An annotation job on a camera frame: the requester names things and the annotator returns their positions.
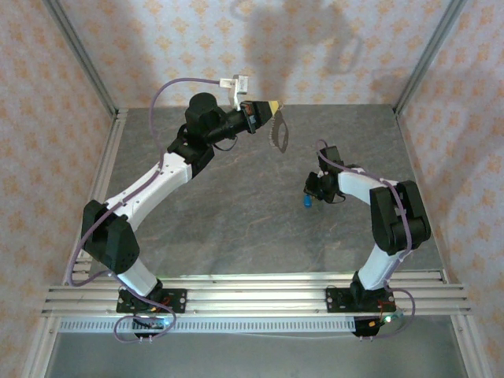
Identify white slotted cable duct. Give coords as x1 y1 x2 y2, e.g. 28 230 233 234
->
57 317 358 335

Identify metal carabiner keyring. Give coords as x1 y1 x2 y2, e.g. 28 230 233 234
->
267 109 291 153

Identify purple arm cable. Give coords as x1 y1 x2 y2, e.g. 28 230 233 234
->
65 77 222 344
316 139 418 340

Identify aluminium side rail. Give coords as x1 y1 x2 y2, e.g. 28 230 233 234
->
62 109 129 284

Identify grey metal lower shelf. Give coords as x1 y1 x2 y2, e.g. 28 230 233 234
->
46 332 469 378

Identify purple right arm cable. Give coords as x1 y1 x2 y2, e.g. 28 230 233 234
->
316 139 418 340

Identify aluminium base frame rails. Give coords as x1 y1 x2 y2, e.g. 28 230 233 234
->
41 273 473 317

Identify aluminium frame leg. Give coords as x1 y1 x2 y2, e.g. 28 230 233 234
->
450 314 484 378
21 314 60 378

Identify aluminium corner post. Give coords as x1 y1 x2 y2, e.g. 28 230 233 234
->
392 0 470 116
42 0 129 119

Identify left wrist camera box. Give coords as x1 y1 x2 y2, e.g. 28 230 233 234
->
219 74 250 111

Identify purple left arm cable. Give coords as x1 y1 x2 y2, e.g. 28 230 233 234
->
65 77 222 344

